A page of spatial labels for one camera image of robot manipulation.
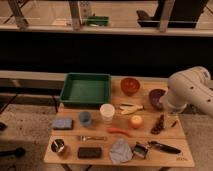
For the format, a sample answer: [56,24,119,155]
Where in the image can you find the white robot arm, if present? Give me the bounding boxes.
[160,66,213,118]

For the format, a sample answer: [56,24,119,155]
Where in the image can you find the red-brown bowl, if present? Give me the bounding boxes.
[120,77,140,96]

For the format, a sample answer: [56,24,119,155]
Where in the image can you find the white plastic cup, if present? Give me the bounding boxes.
[100,104,115,123]

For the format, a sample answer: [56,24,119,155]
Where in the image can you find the green plastic tray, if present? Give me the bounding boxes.
[60,73,111,107]

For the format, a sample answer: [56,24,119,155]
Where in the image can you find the banana peel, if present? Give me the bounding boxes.
[119,104,144,115]

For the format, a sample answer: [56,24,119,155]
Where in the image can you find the blue small cup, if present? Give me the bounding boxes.
[79,111,92,127]

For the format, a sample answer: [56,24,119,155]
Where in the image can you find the orange carrot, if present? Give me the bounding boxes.
[106,127,131,137]

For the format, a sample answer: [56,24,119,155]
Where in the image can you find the orange yellow apple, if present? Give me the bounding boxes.
[129,115,143,129]

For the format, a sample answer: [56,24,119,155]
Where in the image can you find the purple bowl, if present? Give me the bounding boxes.
[149,89,165,110]

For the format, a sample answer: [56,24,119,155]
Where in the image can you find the wooden folding table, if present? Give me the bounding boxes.
[44,78,195,167]

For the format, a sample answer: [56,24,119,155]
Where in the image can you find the silver metal fork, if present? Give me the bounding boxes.
[78,136,107,141]

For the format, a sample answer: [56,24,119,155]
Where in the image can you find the blue sponge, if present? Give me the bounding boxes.
[52,118,73,130]

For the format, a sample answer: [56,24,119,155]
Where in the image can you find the green object on shelf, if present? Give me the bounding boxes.
[86,15,109,26]

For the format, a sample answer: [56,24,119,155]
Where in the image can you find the dark red grape bunch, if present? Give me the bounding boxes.
[151,115,164,135]

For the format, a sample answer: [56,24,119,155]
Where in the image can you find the light blue crumpled cloth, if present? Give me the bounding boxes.
[109,138,133,165]

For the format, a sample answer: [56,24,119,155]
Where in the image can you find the black rectangular block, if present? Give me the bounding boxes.
[78,147,102,158]

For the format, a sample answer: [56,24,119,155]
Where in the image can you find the small metal cup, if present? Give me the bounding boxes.
[51,139,65,155]

